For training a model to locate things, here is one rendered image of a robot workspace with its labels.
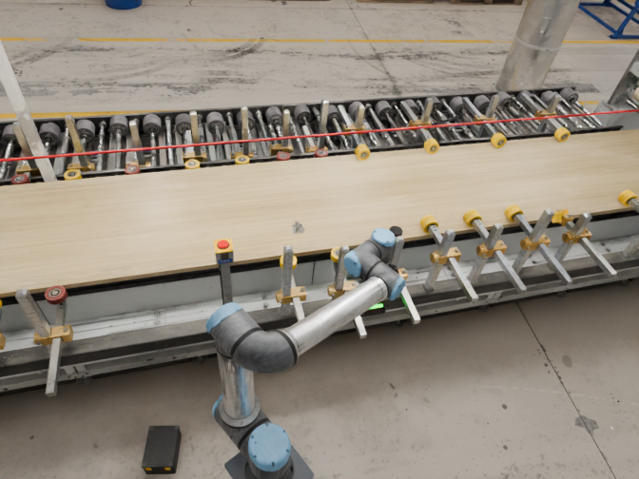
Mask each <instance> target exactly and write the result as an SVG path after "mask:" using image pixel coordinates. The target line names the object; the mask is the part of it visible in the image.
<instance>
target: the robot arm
mask: <svg viewBox="0 0 639 479"><path fill-rule="evenodd" d="M395 241H396V237H395V235H394V234H393V233H392V232H391V231H390V230H388V229H385V228H378V229H375V230H374V231H373V233H372V237H371V238H369V239H368V240H367V241H365V242H364V243H362V244H361V245H359V246H358V247H356V248H355V249H354V250H351V251H350V252H349V253H348V254H347V255H345V257H344V266H345V268H346V270H347V272H348V273H349V274H350V275H351V276H353V277H358V278H361V279H363V281H362V283H361V284H360V285H359V286H357V287H355V288H354V289H352V290H350V291H349V292H347V293H345V294H344V295H342V296H340V297H338V298H336V299H335V300H333V301H332V302H330V303H328V304H327V305H325V306H323V307H322V308H320V309H318V310H317V311H316V312H314V313H313V314H311V315H309V316H307V317H305V318H304V319H302V320H300V321H299V322H297V323H295V324H294V325H292V326H290V327H289V328H287V329H285V330H284V331H283V330H281V329H276V330H274V331H272V332H270V333H267V332H265V331H264V330H263V329H262V328H261V327H260V326H259V325H258V324H257V323H256V322H255V320H254V319H253V318H252V317H251V316H250V315H249V314H248V313H247V312H246V311H245V310H244V309H243V307H241V306H240V305H239V304H238V303H235V302H230V303H226V304H224V305H223V306H221V307H220V308H219V309H217V310H216V311H215V312H214V313H213V314H212V315H211V316H210V317H209V319H208V320H207V321H206V324H205V328H206V330H207V331H208V332H209V333H210V334H211V335H212V336H213V338H214V341H215V347H216V350H217V356H218V362H219V370H220V377H221V384H222V391H223V394H222V395H221V396H220V397H219V398H220V399H219V400H217V401H216V402H215V404H214V406H213V409H212V414H213V416H214V418H215V420H216V422H217V423H218V424H219V425H220V426H221V427H222V428H223V430H224V431H225V433H226V434H227V435H228V436H229V438H230V439H231V440H232V441H233V443H234V444H235V445H236V447H237V448H238V449H239V450H240V452H241V453H242V454H243V456H244V457H245V458H246V459H247V460H246V463H245V469H244V471H245V478H246V479H292V477H293V472H294V464H293V460H292V457H291V455H290V453H291V443H290V439H289V436H288V434H287V432H286V431H285V430H284V429H283V428H282V427H281V426H279V425H277V424H273V423H272V422H271V421H270V420H269V418H268V417H267V416H266V415H265V414H264V413H263V411H262V410H261V407H260V400H259V398H258V396H257V395H256V394H255V391H254V372H256V373H262V374H275V373H280V372H284V371H286V370H288V369H290V368H292V367H293V366H295V365H296V364H297V363H298V360H299V355H301V354H303V353H304V352H306V351H307V350H309V349H310V348H312V347H313V346H315V345H316V344H318V343H319V342H321V341H322V340H324V339H325V338H326V337H328V336H329V335H331V334H332V333H334V332H335V331H337V330H338V329H340V328H341V327H343V326H344V325H346V324H347V323H349V322H350V321H352V320H353V319H355V318H356V317H358V316H360V315H361V314H363V313H364V312H366V311H367V310H369V309H370V308H372V307H373V306H375V305H376V304H378V303H379V302H381V301H383V300H384V299H386V298H389V300H395V299H396V298H397V297H398V296H399V295H400V293H401V292H402V290H403V288H404V286H405V284H406V280H405V279H404V278H403V277H402V276H401V275H399V271H398V269H397V267H396V266H395V265H392V264H389V261H390V257H391V255H392V252H393V248H394V245H395Z"/></svg>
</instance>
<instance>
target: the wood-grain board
mask: <svg viewBox="0 0 639 479"><path fill-rule="evenodd" d="M625 190H631V191H632V192H633V193H634V194H635V195H636V196H637V200H638V201H639V129H630V130H619V131H609V132H598V133H588V134H577V135H570V137H569V138H568V139H567V140H566V141H564V142H559V141H558V140H557V139H556V138H555V137H545V138H534V139H524V140H513V141H507V142H506V143H505V144H504V145H503V146H501V147H495V146H494V145H493V143H481V144H461V145H450V146H440V147H439V149H438V151H437V152H436V153H434V154H429V153H428V152H427V151H426V149H425V148H419V149H407V150H397V151H386V152H376V153H370V157H369V158H368V159H366V160H364V161H361V160H359V159H358V157H357V155H356V154H355V155H344V156H333V157H322V158H312V159H301V160H291V161H280V162H270V163H249V164H238V165H228V166H217V167H207V168H196V169H186V170H174V171H164V172H153V173H143V174H132V175H122V176H111V177H100V178H89V179H79V180H68V181H58V182H38V183H26V184H16V185H5V186H0V297H14V296H15V295H16V290H17V289H25V288H28V290H29V292H30V293H31V294H34V293H41V292H45V291H46V290H47V289H48V288H50V287H52V286H55V285H61V286H63V287H65V289H68V288H75V287H83V286H89V285H96V284H103V283H110V282H117V281H124V280H131V279H137V278H151V277H157V276H164V275H171V274H178V273H184V272H192V271H199V270H205V269H212V268H219V264H216V259H215V252H214V243H213V240H221V239H229V238H231V239H232V245H233V250H234V262H229V263H230V266H233V265H240V264H246V263H253V262H261V261H268V260H274V259H281V256H283V246H289V245H292V247H293V251H294V256H295V257H301V256H308V255H315V254H321V253H329V252H331V251H332V249H333V248H335V247H341V246H347V245H348V247H349V249H355V248H356V247H358V246H359V245H361V244H362V243H364V242H365V241H367V240H368V239H369V238H371V237H372V233H373V231H374V230H375V229H378V228H385V229H388V230H389V229H390V227H392V226H398V227H400V228H401V229H402V231H403V232H402V237H403V239H404V241H411V240H424V239H431V238H432V236H431V234H430V233H426V232H424V230H423V229H422V227H421V225H420V220H421V219H422V218H423V217H425V216H427V215H433V216H434V217H435V219H436V221H437V223H438V227H437V229H438V230H439V233H440V235H441V236H442V237H443V236H444V233H445V231H446V230H449V229H453V230H454V232H455V234H456V235H458V234H466V233H473V232H477V231H476V230H475V229H474V227H470V226H468V224H467V223H466V221H465V220H464V219H463V216H464V214H465V213H466V212H467V211H469V210H472V209H475V210H477V212H478V213H479V215H480V216H481V218H482V221H481V222H482V223H483V225H484V227H485V228H486V230H492V228H493V225H494V224H495V223H501V224H502V226H503V227H504V228H507V227H514V226H519V224H517V222H516V221H510V220H509V219H508V217H507V216H506V215H505V210H506V208H507V207H508V206H510V205H512V204H517V205H518V206H519V207H520V208H521V209H522V211H523V217H524V218H525V219H526V221H527V223H528V224H535V223H537V222H538V220H539V218H540V217H541V215H542V213H543V211H544V210H545V209H551V210H552V211H553V212H555V211H557V210H558V209H560V210H564V209H568V210H569V214H572V217H573V218H574V219H575V218H580V216H581V215H582V213H590V214H591V215H592V216H595V215H603V214H609V213H616V212H623V211H630V210H635V209H633V208H632V207H631V206H630V205H628V206H625V205H624V204H623V203H621V202H620V201H619V200H618V196H619V195H620V194H621V193H622V192H624V191H625ZM296 221H298V222H299V223H301V224H302V227H304V229H305V231H304V232H303V233H302V234H301V233H298V234H294V233H292V232H291V230H292V229H293V226H292V225H293V224H294V223H295V222H296Z"/></svg>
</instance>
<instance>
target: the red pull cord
mask: <svg viewBox="0 0 639 479"><path fill-rule="evenodd" d="M635 111H639V109H634V110H623V111H611V112H598V113H586V114H573V115H561V116H550V117H537V118H525V119H512V120H500V121H488V122H475V123H464V124H451V125H427V126H415V127H403V128H391V129H379V130H366V131H354V132H341V133H329V134H318V135H305V136H293V137H280V138H268V139H256V140H243V141H232V142H219V143H207V144H183V145H171V146H159V147H147V148H134V149H122V150H109V151H97V152H86V153H73V154H61V155H48V156H36V157H24V158H11V159H0V162H10V161H22V160H34V159H46V158H58V157H70V156H82V155H94V154H106V153H118V152H130V151H143V150H154V149H167V148H179V147H190V146H203V145H215V144H238V143H251V142H262V141H275V140H286V139H298V138H311V137H322V136H335V135H347V134H359V133H371V132H383V131H395V130H407V129H420V128H431V127H443V126H456V125H479V124H490V123H503V122H515V121H527V120H539V119H551V118H563V117H575V116H588V115H599V114H611V113H624V112H635Z"/></svg>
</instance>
